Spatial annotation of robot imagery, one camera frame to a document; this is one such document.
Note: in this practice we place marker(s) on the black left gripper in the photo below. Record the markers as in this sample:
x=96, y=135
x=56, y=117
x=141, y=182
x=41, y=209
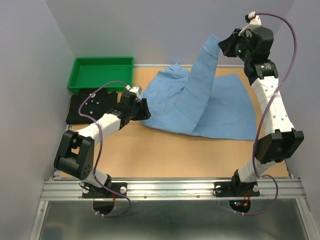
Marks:
x=145, y=113

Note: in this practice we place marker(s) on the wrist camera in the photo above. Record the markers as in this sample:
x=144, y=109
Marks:
x=134, y=89
x=253, y=21

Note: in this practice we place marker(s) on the aluminium mounting rail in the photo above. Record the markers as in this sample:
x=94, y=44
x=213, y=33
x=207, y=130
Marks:
x=173, y=189

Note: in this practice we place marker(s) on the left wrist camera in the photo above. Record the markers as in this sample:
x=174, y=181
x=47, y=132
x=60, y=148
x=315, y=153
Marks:
x=134, y=89

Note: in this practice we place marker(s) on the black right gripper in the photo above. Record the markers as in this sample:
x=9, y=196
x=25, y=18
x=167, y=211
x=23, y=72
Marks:
x=227, y=45

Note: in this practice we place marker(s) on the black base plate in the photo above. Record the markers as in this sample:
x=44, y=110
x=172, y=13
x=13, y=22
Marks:
x=224, y=189
x=92, y=192

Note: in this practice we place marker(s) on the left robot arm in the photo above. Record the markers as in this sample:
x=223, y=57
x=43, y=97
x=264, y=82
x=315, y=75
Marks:
x=75, y=154

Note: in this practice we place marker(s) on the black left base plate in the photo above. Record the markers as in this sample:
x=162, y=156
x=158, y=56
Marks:
x=92, y=192

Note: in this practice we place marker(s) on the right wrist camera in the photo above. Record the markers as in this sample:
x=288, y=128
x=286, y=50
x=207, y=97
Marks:
x=253, y=21

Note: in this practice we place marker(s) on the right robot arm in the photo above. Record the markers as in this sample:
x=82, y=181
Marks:
x=280, y=139

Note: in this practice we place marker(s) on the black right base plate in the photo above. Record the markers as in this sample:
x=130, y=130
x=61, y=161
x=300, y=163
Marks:
x=224, y=189

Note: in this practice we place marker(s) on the green plastic tray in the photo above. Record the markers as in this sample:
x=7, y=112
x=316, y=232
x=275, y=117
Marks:
x=94, y=72

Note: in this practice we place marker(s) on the folded black shirt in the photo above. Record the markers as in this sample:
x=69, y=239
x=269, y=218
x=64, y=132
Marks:
x=95, y=107

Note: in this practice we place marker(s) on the light blue long sleeve shirt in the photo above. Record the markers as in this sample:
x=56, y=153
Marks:
x=198, y=103

